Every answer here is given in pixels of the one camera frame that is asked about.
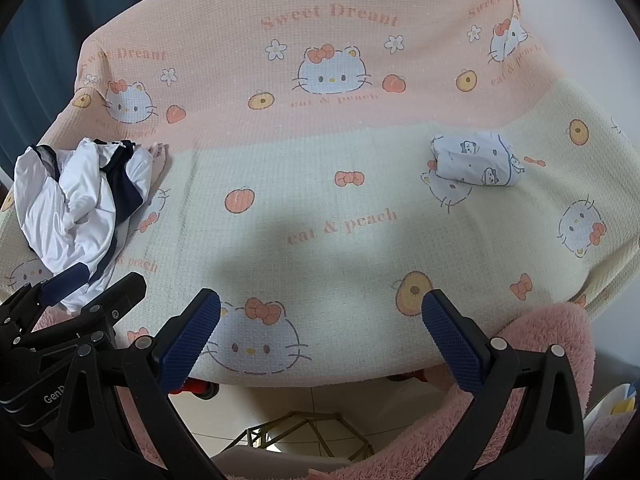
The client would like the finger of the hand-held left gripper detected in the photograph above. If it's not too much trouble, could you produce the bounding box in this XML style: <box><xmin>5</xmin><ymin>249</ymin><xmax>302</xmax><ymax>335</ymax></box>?
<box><xmin>0</xmin><ymin>265</ymin><xmax>92</xmax><ymax>327</ymax></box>
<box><xmin>74</xmin><ymin>272</ymin><xmax>147</xmax><ymax>348</ymax></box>

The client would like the white garment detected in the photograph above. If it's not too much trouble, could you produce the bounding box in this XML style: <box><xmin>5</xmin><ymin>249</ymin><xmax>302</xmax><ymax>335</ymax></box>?
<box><xmin>60</xmin><ymin>137</ymin><xmax>155</xmax><ymax>281</ymax></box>

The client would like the white shirt with navy collar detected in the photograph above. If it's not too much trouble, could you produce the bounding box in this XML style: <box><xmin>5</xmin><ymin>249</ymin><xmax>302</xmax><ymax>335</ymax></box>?
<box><xmin>14</xmin><ymin>144</ymin><xmax>121</xmax><ymax>313</ymax></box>

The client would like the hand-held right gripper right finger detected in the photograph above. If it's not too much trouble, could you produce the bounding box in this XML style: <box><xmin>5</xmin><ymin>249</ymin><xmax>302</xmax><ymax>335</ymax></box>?
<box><xmin>421</xmin><ymin>289</ymin><xmax>587</xmax><ymax>480</ymax></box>

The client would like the gold wire stand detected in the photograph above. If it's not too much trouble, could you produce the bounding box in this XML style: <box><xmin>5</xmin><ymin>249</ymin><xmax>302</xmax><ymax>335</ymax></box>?
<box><xmin>237</xmin><ymin>410</ymin><xmax>373</xmax><ymax>461</ymax></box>

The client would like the pink and cream printed blanket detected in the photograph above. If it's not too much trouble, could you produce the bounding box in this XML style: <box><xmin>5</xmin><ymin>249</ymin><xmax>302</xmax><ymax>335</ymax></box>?
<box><xmin>0</xmin><ymin>0</ymin><xmax>640</xmax><ymax>388</ymax></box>

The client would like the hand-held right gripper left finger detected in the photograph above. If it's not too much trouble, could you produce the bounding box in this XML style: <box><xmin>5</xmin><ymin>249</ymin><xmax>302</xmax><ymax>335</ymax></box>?
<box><xmin>52</xmin><ymin>288</ymin><xmax>227</xmax><ymax>480</ymax></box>

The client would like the folded white printed cloth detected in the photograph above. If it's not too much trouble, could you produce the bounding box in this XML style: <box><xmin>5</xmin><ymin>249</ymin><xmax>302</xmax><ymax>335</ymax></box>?
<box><xmin>431</xmin><ymin>131</ymin><xmax>527</xmax><ymax>188</ymax></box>

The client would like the red plastic fitting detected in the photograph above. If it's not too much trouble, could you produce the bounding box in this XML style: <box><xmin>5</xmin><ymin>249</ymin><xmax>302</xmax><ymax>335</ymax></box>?
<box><xmin>172</xmin><ymin>377</ymin><xmax>221</xmax><ymax>401</ymax></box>

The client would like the dark blue curtain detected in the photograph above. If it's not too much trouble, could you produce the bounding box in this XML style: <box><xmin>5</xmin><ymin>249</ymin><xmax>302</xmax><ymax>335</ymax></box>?
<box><xmin>0</xmin><ymin>0</ymin><xmax>166</xmax><ymax>181</ymax></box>

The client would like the colourful paper pile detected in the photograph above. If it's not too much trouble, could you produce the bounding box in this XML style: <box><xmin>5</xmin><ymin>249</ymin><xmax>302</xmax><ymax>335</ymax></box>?
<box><xmin>582</xmin><ymin>382</ymin><xmax>640</xmax><ymax>441</ymax></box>

